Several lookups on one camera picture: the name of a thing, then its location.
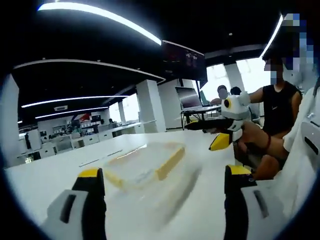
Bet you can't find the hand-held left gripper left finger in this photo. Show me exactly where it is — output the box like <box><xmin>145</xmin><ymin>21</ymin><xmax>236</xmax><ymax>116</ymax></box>
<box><xmin>41</xmin><ymin>167</ymin><xmax>108</xmax><ymax>240</ymax></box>

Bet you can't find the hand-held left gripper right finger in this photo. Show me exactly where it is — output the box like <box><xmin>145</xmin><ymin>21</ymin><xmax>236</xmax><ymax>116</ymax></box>
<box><xmin>223</xmin><ymin>164</ymin><xmax>286</xmax><ymax>240</ymax></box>

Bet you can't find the clear plastic storage box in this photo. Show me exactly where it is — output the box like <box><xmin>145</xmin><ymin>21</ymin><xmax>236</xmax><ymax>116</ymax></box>
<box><xmin>105</xmin><ymin>149</ymin><xmax>185</xmax><ymax>191</ymax></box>

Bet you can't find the clear yellow-rimmed plastic container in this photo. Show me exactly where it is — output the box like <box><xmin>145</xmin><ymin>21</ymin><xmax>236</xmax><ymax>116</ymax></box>
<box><xmin>103</xmin><ymin>141</ymin><xmax>187</xmax><ymax>190</ymax></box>

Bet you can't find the person's right hand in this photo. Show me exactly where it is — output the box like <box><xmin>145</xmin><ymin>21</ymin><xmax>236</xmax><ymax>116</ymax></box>
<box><xmin>233</xmin><ymin>121</ymin><xmax>270</xmax><ymax>161</ymax></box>

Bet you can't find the open laptop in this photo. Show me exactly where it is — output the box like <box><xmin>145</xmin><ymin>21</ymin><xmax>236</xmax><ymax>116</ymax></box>
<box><xmin>175</xmin><ymin>85</ymin><xmax>221</xmax><ymax>112</ymax></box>

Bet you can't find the person's leg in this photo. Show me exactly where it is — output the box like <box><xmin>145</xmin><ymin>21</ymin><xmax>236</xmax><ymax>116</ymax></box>
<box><xmin>246</xmin><ymin>154</ymin><xmax>281</xmax><ymax>181</ymax></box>

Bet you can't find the white square pillar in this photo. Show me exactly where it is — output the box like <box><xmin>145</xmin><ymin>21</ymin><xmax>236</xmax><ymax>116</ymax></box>
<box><xmin>135</xmin><ymin>79</ymin><xmax>167</xmax><ymax>134</ymax></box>
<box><xmin>0</xmin><ymin>74</ymin><xmax>21</xmax><ymax>169</ymax></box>

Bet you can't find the row of white cabinets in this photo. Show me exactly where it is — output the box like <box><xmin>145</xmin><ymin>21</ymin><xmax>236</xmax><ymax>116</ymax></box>
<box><xmin>18</xmin><ymin>121</ymin><xmax>157</xmax><ymax>161</ymax></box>

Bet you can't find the hanging black display screen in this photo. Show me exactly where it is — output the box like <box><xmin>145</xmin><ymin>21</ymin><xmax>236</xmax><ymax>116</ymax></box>
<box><xmin>161</xmin><ymin>39</ymin><xmax>208</xmax><ymax>82</ymax></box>

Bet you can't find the white chest device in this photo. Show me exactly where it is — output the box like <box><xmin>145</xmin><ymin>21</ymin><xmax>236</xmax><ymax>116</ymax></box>
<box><xmin>300</xmin><ymin>119</ymin><xmax>320</xmax><ymax>162</ymax></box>

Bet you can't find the ceiling light strip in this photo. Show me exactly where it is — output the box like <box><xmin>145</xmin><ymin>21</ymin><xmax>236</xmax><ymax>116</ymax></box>
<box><xmin>20</xmin><ymin>95</ymin><xmax>130</xmax><ymax>109</ymax></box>
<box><xmin>260</xmin><ymin>13</ymin><xmax>285</xmax><ymax>59</ymax></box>
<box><xmin>34</xmin><ymin>106</ymin><xmax>110</xmax><ymax>119</ymax></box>

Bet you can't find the long curved ceiling light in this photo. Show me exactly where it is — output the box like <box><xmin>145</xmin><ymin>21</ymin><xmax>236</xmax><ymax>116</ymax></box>
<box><xmin>37</xmin><ymin>2</ymin><xmax>162</xmax><ymax>46</ymax></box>

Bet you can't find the red blue wall sign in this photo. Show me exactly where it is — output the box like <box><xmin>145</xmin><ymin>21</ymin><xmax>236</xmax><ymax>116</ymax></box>
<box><xmin>70</xmin><ymin>112</ymin><xmax>92</xmax><ymax>124</ymax></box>

